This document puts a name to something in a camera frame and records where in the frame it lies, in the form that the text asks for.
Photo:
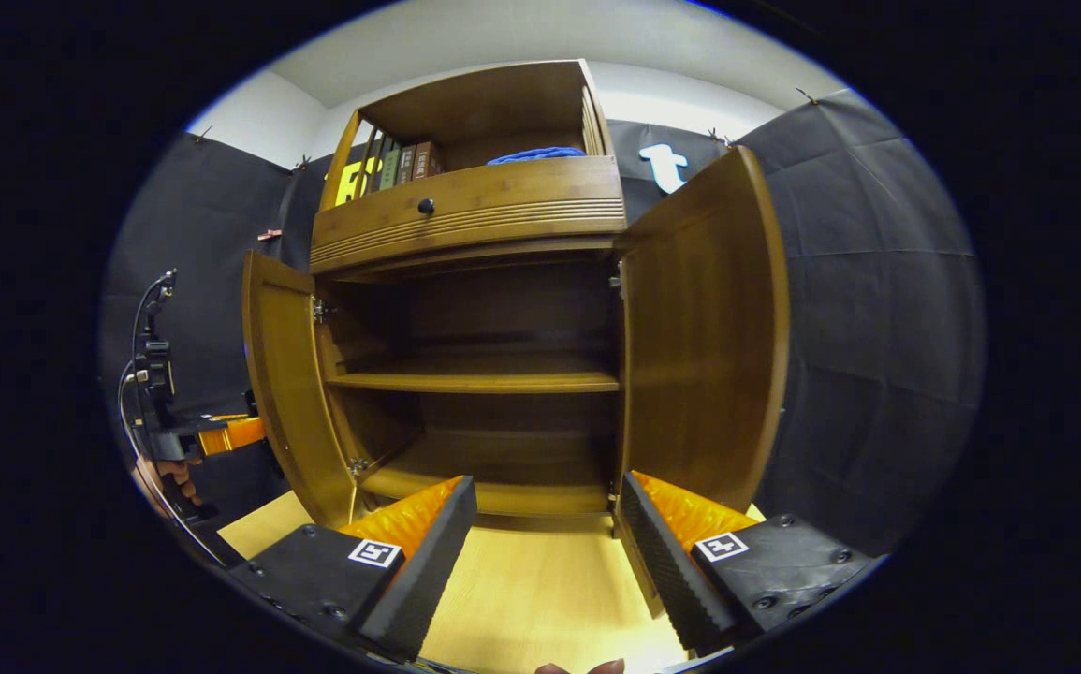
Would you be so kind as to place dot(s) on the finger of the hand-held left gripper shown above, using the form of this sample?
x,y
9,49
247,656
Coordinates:
x,y
226,415
231,435

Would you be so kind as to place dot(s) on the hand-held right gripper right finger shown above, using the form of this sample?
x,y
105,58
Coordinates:
x,y
662,566

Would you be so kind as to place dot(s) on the blue folded towel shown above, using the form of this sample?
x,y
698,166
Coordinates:
x,y
535,154

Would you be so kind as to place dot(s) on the grey-brown book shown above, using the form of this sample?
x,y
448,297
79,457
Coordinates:
x,y
405,165

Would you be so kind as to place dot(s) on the wooden inner shelf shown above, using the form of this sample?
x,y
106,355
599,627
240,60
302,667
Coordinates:
x,y
474,381

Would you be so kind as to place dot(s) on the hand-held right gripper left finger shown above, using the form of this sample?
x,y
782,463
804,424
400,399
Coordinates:
x,y
428,571

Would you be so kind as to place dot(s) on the wooden cabinet door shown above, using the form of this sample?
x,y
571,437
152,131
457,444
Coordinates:
x,y
704,328
292,393

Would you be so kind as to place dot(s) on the black round drawer knob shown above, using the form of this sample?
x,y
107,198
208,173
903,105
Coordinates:
x,y
426,206

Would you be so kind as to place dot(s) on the brown book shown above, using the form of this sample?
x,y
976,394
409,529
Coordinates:
x,y
425,161

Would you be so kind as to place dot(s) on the wooden double-door shoe cabinet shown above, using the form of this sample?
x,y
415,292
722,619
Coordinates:
x,y
484,103

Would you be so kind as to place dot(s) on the wooden drawer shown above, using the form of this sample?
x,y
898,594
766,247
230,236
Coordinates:
x,y
521,197

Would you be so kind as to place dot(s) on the metal door hinge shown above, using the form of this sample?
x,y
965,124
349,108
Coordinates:
x,y
320,309
357,463
615,279

